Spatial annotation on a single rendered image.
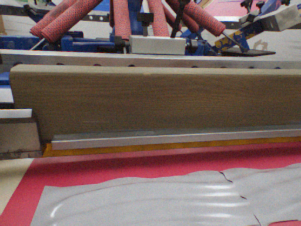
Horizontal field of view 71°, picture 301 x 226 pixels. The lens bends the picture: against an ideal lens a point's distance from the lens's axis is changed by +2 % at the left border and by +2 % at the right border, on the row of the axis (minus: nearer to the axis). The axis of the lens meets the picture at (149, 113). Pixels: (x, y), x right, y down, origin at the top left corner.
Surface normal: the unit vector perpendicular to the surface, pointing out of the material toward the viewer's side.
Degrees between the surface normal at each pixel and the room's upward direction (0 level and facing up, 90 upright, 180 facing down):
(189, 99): 90
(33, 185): 0
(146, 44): 90
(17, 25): 90
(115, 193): 33
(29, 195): 0
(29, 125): 90
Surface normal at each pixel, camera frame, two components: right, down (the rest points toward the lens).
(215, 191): 0.08, -0.58
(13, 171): 0.05, -0.92
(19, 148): 0.19, 0.40
